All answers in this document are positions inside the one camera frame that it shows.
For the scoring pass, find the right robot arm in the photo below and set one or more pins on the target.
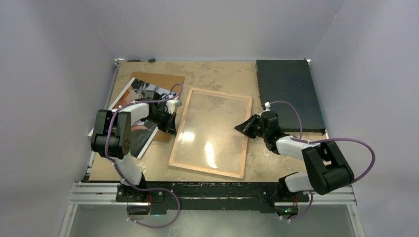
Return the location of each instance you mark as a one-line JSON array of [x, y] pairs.
[[326, 167]]

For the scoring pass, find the printed photo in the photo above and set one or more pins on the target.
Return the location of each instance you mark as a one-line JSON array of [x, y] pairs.
[[143, 131]]

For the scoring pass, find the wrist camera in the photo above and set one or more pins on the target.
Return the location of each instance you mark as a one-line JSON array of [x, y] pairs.
[[266, 107], [172, 105]]

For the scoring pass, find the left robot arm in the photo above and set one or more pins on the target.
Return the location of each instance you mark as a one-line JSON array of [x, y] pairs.
[[111, 136]]

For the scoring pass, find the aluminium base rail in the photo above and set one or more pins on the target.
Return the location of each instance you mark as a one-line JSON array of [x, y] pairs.
[[105, 193]]

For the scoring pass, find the brown backing board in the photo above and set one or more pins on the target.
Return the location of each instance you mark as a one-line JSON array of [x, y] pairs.
[[163, 81]]

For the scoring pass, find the black foam mat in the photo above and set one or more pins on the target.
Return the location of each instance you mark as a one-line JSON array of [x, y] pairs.
[[290, 81]]

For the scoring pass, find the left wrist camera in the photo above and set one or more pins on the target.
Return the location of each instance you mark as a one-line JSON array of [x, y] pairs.
[[172, 105]]

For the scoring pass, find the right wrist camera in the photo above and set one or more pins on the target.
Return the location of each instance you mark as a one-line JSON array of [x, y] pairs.
[[266, 107]]

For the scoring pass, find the picture frame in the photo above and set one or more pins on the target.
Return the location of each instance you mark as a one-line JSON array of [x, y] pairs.
[[209, 170]]

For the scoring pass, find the clear acrylic sheet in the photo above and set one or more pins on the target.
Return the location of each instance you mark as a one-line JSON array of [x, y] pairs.
[[211, 130]]

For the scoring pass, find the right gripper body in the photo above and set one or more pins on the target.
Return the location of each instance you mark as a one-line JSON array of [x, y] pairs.
[[258, 130]]

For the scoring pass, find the black mounting plate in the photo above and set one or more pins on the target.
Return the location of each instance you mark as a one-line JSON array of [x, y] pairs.
[[161, 196]]

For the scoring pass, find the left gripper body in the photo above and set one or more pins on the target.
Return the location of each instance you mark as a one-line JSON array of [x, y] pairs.
[[163, 120]]

